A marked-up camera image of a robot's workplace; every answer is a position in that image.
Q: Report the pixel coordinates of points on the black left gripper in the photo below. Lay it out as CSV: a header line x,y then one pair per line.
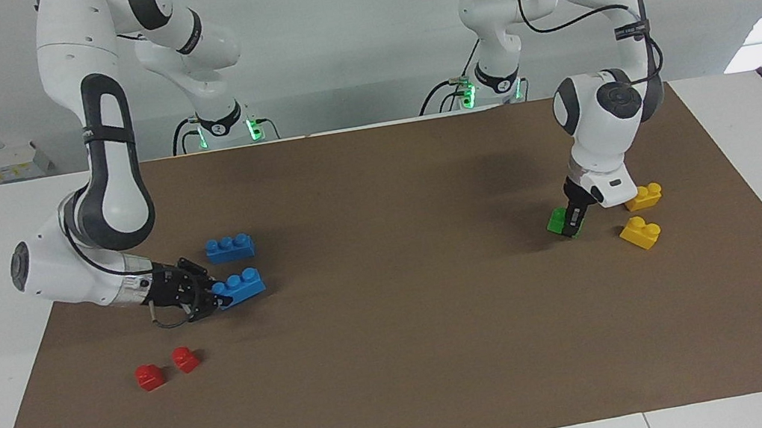
x,y
578,196

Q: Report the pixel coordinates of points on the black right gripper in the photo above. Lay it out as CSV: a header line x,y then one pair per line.
x,y
170,294

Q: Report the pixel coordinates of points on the green two-stud toy block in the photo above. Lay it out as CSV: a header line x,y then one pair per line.
x,y
556,220

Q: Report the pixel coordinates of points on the blue three-stud toy block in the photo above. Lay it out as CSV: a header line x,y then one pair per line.
x,y
245,287
230,249

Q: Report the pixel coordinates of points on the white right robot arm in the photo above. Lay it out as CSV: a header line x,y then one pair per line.
x,y
117,193

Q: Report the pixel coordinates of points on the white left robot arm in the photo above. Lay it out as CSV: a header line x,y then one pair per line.
x,y
600,113

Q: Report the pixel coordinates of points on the yellow two-stud toy block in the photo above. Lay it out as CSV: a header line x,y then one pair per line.
x,y
641,234
649,196

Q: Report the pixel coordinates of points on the red one-stud toy block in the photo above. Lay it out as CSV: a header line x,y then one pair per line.
x,y
149,378
185,360

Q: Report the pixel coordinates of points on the brown paper table mat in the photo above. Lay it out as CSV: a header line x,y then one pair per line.
x,y
401,347

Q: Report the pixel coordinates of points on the white wall box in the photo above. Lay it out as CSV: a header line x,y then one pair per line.
x,y
7,164

